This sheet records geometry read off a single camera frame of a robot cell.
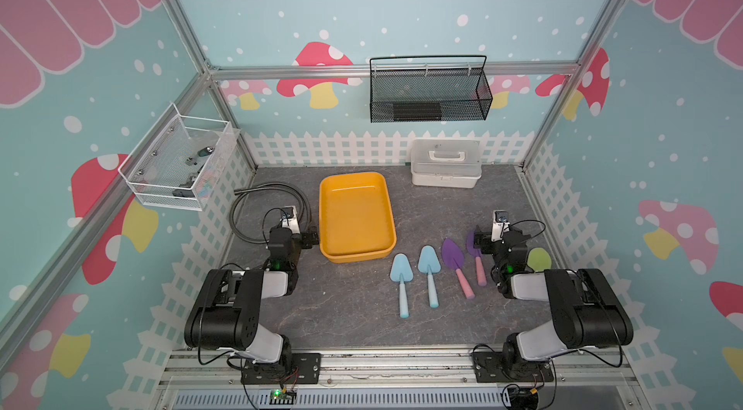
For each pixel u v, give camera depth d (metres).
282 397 0.73
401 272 0.92
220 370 0.76
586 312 0.46
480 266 0.91
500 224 0.79
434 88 0.94
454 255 0.94
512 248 0.70
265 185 1.13
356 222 1.05
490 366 0.74
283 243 0.70
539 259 0.95
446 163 1.07
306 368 0.74
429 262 0.92
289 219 0.79
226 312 0.45
